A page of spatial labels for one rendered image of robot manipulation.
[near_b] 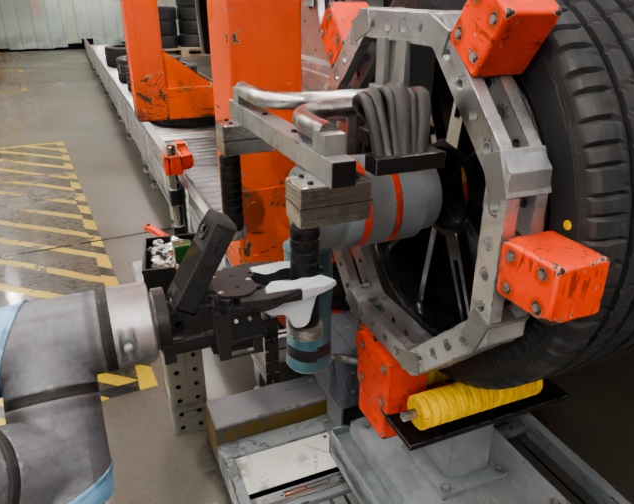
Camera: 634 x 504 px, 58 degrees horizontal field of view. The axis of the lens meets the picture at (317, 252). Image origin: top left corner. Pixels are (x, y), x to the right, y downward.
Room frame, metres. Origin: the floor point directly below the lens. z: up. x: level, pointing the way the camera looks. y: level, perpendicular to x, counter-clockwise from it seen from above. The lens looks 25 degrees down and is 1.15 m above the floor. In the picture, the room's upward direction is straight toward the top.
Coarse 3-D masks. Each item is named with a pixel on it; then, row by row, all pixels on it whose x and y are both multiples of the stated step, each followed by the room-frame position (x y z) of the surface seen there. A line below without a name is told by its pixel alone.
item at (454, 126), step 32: (448, 96) 1.15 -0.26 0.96; (448, 128) 0.90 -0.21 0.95; (448, 160) 0.97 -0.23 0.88; (448, 192) 0.95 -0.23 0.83; (480, 192) 0.81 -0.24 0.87; (448, 224) 0.91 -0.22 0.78; (480, 224) 0.83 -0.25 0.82; (544, 224) 0.66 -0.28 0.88; (384, 256) 1.03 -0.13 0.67; (416, 256) 1.05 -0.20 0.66; (448, 256) 1.06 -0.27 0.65; (416, 288) 0.97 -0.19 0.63; (448, 288) 0.98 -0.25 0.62; (448, 320) 0.87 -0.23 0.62
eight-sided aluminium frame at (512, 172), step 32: (352, 32) 0.98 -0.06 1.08; (384, 32) 0.89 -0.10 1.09; (416, 32) 0.81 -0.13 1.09; (448, 32) 0.74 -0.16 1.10; (352, 64) 0.99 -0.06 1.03; (448, 64) 0.74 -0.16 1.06; (480, 96) 0.68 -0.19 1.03; (512, 96) 0.69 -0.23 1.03; (352, 128) 1.09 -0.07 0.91; (480, 128) 0.67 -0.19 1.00; (512, 128) 0.68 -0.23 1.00; (480, 160) 0.66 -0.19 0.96; (512, 160) 0.62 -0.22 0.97; (544, 160) 0.64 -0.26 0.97; (512, 192) 0.61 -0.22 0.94; (544, 192) 0.63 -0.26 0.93; (512, 224) 0.62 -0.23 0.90; (480, 256) 0.64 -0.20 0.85; (352, 288) 0.96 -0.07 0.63; (480, 288) 0.63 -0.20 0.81; (384, 320) 0.86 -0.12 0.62; (480, 320) 0.62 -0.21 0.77; (512, 320) 0.62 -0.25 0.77; (416, 352) 0.75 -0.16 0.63; (448, 352) 0.68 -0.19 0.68; (480, 352) 0.69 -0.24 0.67
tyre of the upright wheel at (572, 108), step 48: (432, 0) 0.92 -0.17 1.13; (576, 0) 0.77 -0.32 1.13; (624, 0) 0.79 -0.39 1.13; (576, 48) 0.70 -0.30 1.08; (624, 48) 0.72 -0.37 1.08; (528, 96) 0.72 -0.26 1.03; (576, 96) 0.66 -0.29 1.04; (624, 96) 0.66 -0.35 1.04; (576, 144) 0.64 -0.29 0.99; (624, 144) 0.63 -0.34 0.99; (576, 192) 0.63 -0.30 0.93; (624, 192) 0.62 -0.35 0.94; (576, 240) 0.61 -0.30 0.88; (624, 240) 0.61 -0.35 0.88; (384, 288) 1.01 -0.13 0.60; (624, 288) 0.61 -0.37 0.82; (432, 336) 0.85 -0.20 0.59; (528, 336) 0.65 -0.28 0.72; (576, 336) 0.61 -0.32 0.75; (624, 336) 0.66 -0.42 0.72; (480, 384) 0.73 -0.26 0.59
